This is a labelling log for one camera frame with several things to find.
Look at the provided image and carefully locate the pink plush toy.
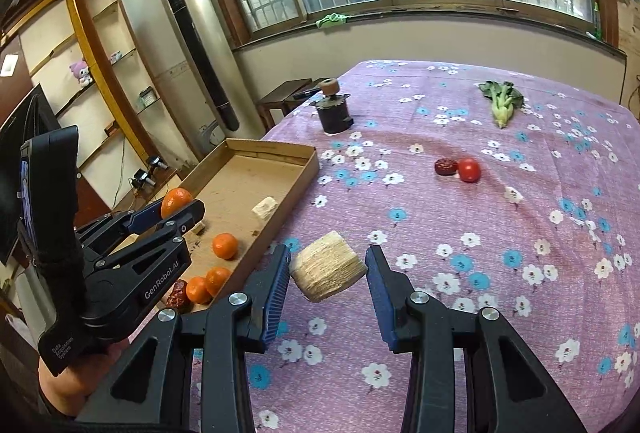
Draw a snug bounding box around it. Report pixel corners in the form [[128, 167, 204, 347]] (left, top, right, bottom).
[[70, 60, 93, 86]]

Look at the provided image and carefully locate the small wrinkled red date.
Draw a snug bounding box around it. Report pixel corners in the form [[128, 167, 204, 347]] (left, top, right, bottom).
[[165, 279, 192, 314]]

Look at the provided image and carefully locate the purple floral tablecloth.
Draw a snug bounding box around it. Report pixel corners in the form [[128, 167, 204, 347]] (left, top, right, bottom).
[[269, 60, 639, 432]]

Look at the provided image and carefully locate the green bottle on sill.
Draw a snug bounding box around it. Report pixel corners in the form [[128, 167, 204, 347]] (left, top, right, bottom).
[[592, 2, 602, 41]]

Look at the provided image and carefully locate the small beige yam chunk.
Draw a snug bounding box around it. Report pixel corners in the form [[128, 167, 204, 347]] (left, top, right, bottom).
[[252, 196, 279, 222]]

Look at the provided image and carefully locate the green cloth on sill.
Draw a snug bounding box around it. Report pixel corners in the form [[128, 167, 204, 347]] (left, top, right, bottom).
[[316, 12, 348, 30]]

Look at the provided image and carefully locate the red cherry tomato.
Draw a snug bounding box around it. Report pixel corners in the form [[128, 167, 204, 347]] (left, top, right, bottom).
[[458, 158, 482, 184]]

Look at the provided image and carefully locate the person left hand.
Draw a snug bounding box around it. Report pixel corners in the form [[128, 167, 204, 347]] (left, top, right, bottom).
[[38, 339, 130, 419]]

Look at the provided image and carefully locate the orange tangerine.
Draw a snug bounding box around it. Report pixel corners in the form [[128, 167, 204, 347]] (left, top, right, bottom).
[[186, 276, 212, 305], [160, 187, 193, 219], [212, 233, 239, 261], [204, 266, 231, 297]]

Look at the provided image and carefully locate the dark red date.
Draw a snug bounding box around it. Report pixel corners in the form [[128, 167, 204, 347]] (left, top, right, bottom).
[[434, 158, 458, 176]]

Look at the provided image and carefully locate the tall standing air conditioner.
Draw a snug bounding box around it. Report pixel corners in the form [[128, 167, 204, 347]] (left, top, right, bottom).
[[161, 0, 265, 139]]

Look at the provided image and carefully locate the dark wooden side table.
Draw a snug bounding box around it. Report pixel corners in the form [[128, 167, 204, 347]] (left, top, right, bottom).
[[256, 78, 323, 132]]

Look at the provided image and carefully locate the green bok choy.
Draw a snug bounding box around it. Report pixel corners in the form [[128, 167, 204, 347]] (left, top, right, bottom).
[[478, 81, 524, 130]]

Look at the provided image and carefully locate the wooden wall shelf unit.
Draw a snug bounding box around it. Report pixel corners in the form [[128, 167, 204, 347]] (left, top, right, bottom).
[[1, 0, 196, 217]]

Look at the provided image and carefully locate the black jar with cork knob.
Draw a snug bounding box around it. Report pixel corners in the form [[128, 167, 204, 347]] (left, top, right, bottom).
[[310, 78, 354, 135]]

